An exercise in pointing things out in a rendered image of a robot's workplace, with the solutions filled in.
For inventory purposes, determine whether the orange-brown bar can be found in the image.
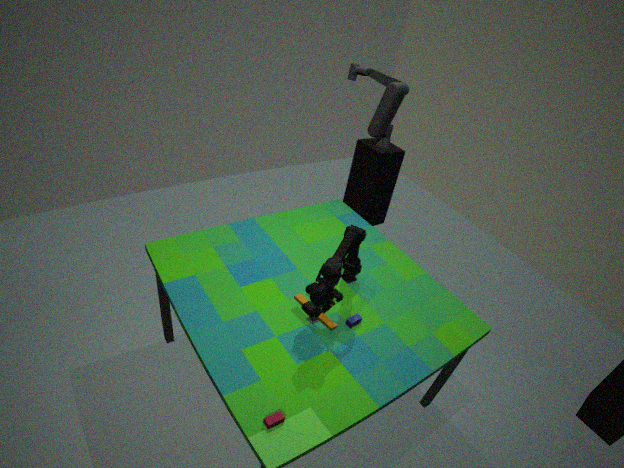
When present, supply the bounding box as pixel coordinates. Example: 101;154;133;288
294;293;337;331

